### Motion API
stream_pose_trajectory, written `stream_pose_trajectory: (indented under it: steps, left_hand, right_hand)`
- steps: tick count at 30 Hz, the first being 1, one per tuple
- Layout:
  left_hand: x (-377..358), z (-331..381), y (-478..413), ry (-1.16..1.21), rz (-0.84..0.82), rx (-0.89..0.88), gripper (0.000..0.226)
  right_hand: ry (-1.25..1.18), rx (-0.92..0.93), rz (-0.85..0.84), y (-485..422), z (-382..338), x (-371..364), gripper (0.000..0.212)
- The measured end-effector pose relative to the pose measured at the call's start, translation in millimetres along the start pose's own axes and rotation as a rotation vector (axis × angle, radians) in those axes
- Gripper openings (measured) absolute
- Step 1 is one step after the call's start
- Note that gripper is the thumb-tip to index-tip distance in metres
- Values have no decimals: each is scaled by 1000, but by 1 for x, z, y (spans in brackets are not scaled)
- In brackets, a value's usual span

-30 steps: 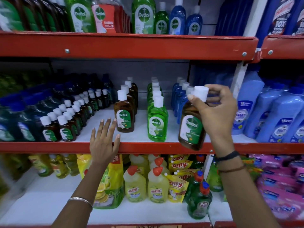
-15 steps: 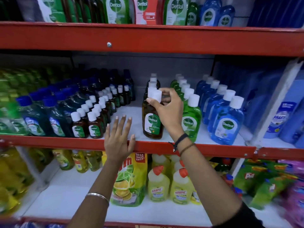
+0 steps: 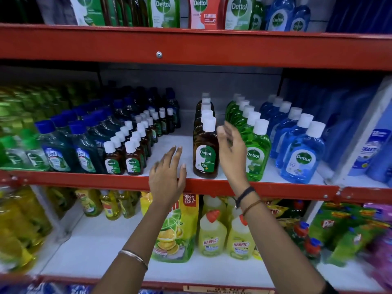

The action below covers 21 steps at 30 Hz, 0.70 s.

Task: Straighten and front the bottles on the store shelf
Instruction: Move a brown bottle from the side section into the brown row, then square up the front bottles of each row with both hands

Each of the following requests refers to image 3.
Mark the person's left forearm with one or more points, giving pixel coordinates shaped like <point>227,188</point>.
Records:
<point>139,241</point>

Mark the green liquid bottle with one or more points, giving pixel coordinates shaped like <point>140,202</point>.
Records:
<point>258,18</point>

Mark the group of small brown bottles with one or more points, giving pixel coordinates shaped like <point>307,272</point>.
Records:
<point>134,156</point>

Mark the pink refill pouch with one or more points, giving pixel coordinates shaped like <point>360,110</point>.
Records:
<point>204,13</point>

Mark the person's right hand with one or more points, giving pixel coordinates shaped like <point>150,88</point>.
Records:
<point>234,159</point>

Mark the black wrist band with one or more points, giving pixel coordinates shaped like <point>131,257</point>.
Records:
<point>245,194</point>

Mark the yellow and black packet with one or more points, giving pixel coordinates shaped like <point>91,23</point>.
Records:
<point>280,211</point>

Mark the red metal shelf rail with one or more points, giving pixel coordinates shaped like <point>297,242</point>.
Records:
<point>92,180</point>
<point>61,280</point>
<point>214,47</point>

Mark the group of large yellow bottles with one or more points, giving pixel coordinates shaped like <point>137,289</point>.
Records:
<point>18,223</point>

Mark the person's right forearm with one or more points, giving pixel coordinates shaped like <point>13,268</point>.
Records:
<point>275,241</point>

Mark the yellow dish liquid bottle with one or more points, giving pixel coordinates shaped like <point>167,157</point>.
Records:
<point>128,203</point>
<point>88,203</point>
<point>110,206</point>

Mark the group of tall dark bottles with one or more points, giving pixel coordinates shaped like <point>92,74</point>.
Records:
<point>125,10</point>

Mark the group of blue-capped dark bottles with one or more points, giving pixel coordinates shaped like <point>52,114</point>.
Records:
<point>85,150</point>

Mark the row of light blue bottles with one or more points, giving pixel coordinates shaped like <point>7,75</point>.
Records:
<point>301,156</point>

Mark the person's left thumb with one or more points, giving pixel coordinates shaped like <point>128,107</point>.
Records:
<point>184,172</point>

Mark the stack of purple packs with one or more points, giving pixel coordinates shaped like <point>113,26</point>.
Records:
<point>382,251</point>

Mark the person's left hand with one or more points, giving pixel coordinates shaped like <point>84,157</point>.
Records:
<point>165,183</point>

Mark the white and green pouch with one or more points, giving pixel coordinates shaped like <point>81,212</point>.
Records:
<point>87,10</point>

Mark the group of green-capped bottles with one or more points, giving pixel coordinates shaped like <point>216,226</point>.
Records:
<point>21,125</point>

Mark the stack of green dish pouches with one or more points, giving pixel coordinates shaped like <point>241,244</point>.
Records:
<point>346,229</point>

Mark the yellow green lemon pouch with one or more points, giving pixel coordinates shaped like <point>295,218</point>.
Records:
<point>174,232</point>

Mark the red bottle blue cap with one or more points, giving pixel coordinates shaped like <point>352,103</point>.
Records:
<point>301,231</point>
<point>312,248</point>

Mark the silver bangle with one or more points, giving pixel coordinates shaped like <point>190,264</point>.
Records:
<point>134,257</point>

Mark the brown thread wrist band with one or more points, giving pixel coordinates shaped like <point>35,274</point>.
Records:
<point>252,206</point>

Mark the yellow cleaner bottle red cap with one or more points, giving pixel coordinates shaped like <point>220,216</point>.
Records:
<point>240,241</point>
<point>212,237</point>

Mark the green refill pouch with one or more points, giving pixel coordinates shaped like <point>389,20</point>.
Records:
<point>164,12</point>
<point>239,13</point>

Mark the row of green liquid bottles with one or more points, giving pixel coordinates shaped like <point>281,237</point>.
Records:
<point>258,153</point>

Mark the blue liquid bottle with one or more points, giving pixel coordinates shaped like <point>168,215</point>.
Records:
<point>300,19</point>
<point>279,15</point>

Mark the row of large brown bottles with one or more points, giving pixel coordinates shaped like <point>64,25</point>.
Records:
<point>205,156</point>

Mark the person's left middle finger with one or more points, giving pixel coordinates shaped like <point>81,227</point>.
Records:
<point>171,156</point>

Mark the person's right thumb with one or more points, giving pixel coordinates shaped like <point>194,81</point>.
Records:
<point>220,133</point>

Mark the shelf price label strip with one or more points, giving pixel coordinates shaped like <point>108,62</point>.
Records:
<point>226,289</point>

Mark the stack of blue refill pouches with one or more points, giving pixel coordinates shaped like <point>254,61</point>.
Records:
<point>352,125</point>

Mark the stack of dark blue packs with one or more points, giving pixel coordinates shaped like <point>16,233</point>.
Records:
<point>361,13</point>

